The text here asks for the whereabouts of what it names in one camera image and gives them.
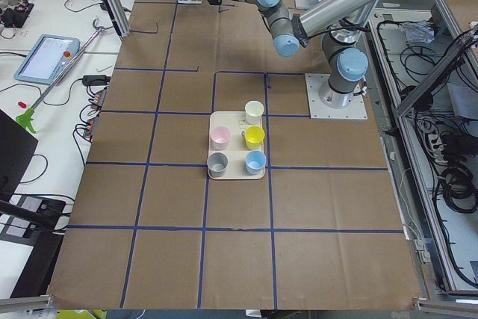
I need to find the black monitor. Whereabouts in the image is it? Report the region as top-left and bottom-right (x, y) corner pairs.
(0, 111), (37, 202)

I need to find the cream plastic tray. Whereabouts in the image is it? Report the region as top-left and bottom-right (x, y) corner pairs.
(208, 111), (266, 180)

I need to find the blue teach pendant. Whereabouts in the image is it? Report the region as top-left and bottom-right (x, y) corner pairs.
(13, 34), (80, 85)

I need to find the green handled reacher tool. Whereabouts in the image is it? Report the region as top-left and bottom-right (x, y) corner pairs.
(16, 19), (108, 134)

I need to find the pink plastic cup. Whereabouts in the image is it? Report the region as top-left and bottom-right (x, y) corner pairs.
(210, 126), (231, 150)

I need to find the light blue cup rear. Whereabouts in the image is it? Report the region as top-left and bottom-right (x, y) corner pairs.
(245, 150), (266, 175)

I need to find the white plastic cup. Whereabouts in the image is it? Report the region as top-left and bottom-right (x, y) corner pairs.
(244, 100), (264, 125)

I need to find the yellow plastic cup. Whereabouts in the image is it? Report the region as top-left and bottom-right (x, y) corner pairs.
(244, 126), (265, 150)

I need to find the grey plastic cup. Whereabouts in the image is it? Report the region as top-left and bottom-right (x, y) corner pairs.
(207, 152), (229, 179)

